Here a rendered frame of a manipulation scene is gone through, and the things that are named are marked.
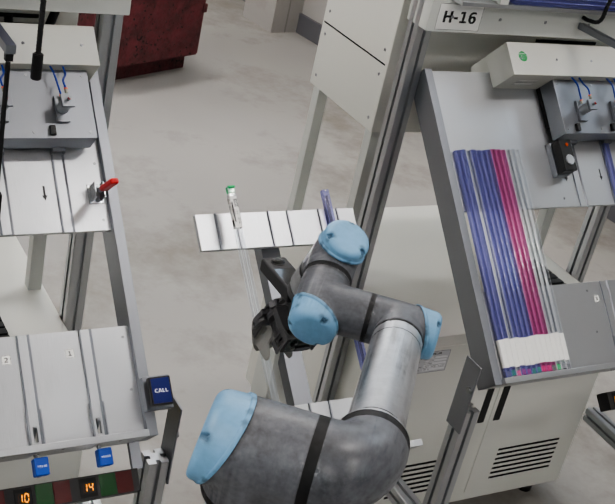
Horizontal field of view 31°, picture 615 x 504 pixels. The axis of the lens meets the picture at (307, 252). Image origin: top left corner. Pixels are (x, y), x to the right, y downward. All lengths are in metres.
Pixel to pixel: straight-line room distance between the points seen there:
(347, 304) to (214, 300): 2.22
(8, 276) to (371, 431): 1.41
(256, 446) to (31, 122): 0.94
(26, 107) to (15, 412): 0.53
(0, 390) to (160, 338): 1.68
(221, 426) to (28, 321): 1.20
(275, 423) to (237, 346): 2.33
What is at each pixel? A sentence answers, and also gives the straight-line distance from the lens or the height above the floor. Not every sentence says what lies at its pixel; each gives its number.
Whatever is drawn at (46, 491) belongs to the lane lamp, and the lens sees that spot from 1.95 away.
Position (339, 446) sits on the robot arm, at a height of 1.18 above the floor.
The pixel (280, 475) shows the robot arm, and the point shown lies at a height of 1.14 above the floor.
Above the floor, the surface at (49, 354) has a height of 0.82.
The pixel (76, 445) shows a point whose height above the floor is 0.73.
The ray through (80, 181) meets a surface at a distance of 2.09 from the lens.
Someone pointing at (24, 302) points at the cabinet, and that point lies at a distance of 2.50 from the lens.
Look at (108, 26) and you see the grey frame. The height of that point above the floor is 1.28.
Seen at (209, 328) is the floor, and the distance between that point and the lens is 3.68.
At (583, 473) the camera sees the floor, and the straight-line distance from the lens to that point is 3.54.
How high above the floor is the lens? 1.93
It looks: 27 degrees down
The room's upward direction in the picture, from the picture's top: 13 degrees clockwise
